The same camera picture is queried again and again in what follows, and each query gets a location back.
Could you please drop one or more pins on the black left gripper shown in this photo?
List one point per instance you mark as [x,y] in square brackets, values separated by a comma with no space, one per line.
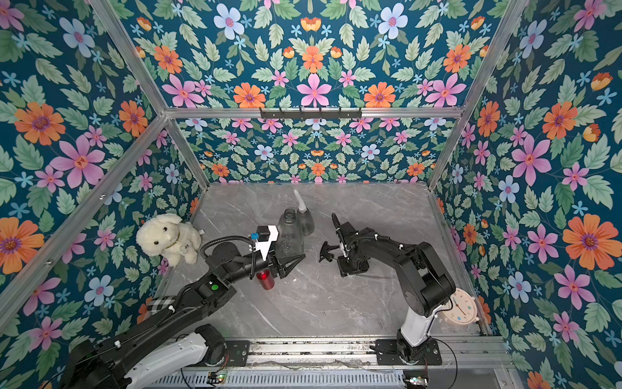
[274,267]

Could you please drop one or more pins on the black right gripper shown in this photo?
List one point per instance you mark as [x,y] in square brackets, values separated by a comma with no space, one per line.
[343,248]

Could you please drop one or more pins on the grey translucent spray bottle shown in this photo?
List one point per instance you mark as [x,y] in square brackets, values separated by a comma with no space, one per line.
[307,221]

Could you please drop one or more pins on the white spray nozzle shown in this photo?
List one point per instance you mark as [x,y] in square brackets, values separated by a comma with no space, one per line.
[302,208]

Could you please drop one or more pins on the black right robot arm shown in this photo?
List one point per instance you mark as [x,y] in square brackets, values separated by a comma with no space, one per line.
[425,282]

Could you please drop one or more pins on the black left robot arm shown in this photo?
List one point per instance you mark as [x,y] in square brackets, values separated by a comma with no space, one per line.
[174,337]

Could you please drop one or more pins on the white plush teddy bear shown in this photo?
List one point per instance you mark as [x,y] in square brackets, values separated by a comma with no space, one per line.
[169,237]

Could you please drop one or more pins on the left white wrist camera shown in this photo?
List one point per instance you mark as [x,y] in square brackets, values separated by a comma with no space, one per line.
[262,240]

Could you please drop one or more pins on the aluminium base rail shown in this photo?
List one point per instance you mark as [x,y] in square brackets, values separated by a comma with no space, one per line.
[464,351]

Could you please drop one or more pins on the round beige wall clock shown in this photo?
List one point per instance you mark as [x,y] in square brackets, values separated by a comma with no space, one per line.
[460,310]

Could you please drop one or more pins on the black hook rail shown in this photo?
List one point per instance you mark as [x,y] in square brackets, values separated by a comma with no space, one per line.
[303,114]

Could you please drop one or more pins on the aluminium frame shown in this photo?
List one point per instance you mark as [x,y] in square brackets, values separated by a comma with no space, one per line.
[71,109]

